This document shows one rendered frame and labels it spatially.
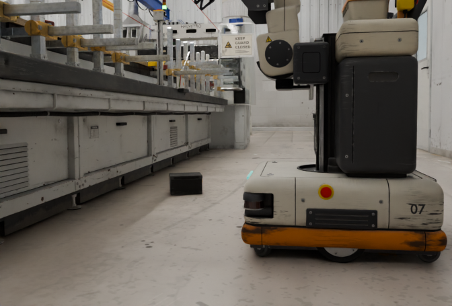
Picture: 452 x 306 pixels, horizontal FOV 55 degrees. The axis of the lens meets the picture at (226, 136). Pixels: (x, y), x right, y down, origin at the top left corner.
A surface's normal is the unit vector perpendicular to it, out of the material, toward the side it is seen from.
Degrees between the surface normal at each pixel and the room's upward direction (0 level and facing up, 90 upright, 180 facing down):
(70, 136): 90
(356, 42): 90
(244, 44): 90
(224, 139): 90
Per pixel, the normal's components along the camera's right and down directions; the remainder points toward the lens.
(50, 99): 0.99, 0.00
